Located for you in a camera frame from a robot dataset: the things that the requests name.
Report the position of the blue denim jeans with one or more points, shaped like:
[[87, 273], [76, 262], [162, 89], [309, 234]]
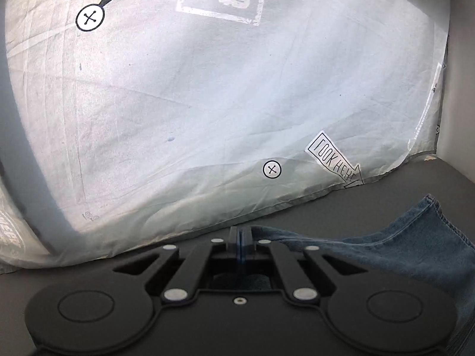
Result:
[[408, 252]]

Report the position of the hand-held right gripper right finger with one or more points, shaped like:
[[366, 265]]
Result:
[[245, 246]]

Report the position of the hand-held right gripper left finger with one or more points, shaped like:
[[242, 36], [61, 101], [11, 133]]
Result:
[[234, 246]]

